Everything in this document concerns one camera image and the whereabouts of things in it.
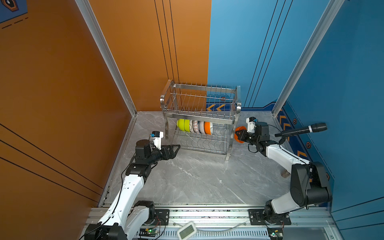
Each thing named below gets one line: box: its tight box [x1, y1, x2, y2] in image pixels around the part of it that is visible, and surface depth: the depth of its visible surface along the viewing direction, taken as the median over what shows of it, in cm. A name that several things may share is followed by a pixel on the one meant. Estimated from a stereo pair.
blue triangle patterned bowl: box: [193, 120, 199, 134], surface depth 99 cm
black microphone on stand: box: [275, 122, 328, 144], surface depth 75 cm
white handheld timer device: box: [177, 221, 197, 240], surface depth 69 cm
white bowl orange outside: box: [203, 121, 213, 135], surface depth 98 cm
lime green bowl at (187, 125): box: [184, 119, 191, 133], surface depth 99 cm
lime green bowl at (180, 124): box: [176, 118, 185, 131], surface depth 101 cm
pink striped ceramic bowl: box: [198, 121, 206, 134], surface depth 98 cm
